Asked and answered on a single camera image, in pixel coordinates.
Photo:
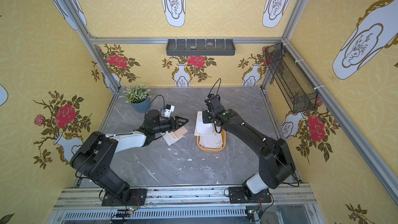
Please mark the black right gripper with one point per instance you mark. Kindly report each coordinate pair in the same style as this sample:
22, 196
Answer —
210, 107

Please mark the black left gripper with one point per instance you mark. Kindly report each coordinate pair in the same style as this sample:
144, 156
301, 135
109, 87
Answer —
173, 124

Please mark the pink stationery sheet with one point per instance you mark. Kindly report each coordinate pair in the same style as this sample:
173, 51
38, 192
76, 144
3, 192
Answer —
179, 133

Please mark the white yellow-flowered stationery sheet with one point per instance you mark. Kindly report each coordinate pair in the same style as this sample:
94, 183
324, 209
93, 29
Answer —
170, 140

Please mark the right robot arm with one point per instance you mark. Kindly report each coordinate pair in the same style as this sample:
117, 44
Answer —
275, 159

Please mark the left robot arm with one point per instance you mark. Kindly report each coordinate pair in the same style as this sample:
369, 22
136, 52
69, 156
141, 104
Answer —
94, 158

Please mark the yellow plastic storage box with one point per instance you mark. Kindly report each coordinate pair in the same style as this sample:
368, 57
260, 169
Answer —
223, 133

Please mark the stationery paper stack in box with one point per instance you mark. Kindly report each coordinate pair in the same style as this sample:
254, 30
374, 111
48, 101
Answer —
213, 141

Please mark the blue plant pot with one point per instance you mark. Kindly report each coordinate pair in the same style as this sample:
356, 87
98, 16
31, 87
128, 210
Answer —
143, 106

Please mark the green artificial plant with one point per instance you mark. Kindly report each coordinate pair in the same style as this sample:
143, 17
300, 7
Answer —
137, 94

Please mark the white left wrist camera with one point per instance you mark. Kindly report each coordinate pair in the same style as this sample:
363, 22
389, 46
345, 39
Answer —
167, 110

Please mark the grey wall shelf tray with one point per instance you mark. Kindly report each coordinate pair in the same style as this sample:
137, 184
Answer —
200, 47

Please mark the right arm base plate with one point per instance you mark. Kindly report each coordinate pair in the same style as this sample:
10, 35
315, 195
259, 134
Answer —
241, 195

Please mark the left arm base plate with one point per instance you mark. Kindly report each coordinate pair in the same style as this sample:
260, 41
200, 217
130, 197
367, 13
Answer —
131, 197

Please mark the black wire mesh basket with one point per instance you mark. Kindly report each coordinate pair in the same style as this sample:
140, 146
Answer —
296, 88

